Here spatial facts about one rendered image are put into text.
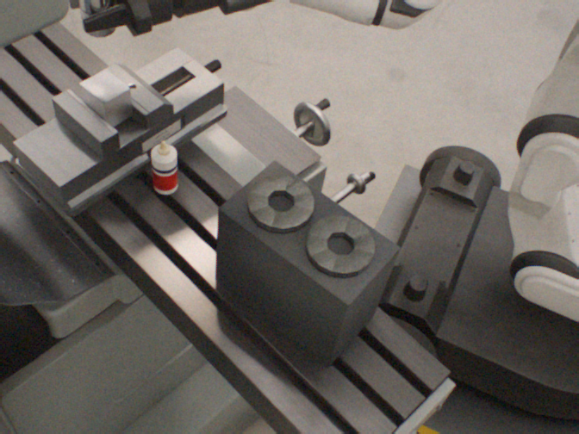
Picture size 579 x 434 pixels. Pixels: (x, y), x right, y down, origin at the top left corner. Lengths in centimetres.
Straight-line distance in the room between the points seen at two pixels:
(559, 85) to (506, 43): 194
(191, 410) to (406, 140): 130
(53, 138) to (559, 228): 93
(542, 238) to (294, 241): 68
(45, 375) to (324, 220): 62
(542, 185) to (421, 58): 171
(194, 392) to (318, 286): 96
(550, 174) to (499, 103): 161
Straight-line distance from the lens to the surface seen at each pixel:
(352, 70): 288
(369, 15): 115
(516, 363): 161
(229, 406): 186
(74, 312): 129
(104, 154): 120
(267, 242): 96
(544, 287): 156
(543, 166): 132
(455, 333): 160
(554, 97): 129
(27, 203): 134
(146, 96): 123
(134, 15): 106
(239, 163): 143
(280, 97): 273
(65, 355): 136
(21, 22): 87
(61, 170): 120
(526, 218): 150
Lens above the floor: 192
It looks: 54 degrees down
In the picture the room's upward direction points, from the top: 9 degrees clockwise
